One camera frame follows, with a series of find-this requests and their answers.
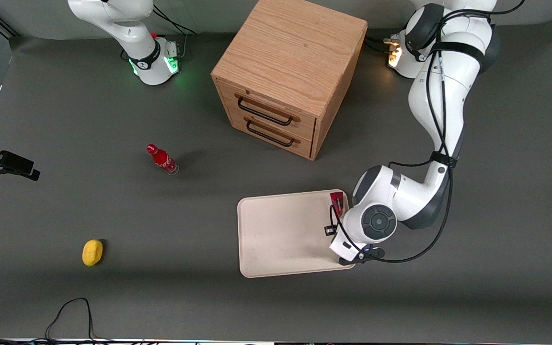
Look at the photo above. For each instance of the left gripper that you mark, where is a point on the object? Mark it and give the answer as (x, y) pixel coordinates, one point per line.
(329, 230)

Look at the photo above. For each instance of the red white cookie box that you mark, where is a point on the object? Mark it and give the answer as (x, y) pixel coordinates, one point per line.
(338, 200)

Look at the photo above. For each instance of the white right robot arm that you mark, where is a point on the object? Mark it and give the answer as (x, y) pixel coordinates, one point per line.
(149, 62)

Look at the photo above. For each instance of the cream plastic tray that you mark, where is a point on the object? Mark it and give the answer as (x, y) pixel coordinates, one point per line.
(281, 235)

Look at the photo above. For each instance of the wooden drawer front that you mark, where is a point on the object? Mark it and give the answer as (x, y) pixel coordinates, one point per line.
(276, 136)
(269, 103)

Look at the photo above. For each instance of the yellow lemon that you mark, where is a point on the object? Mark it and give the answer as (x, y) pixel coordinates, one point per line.
(92, 252)

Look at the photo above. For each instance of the red cola bottle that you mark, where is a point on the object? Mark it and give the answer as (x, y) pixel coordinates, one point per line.
(163, 160)

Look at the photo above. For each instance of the wooden drawer cabinet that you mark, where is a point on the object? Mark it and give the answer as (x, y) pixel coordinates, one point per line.
(290, 48)

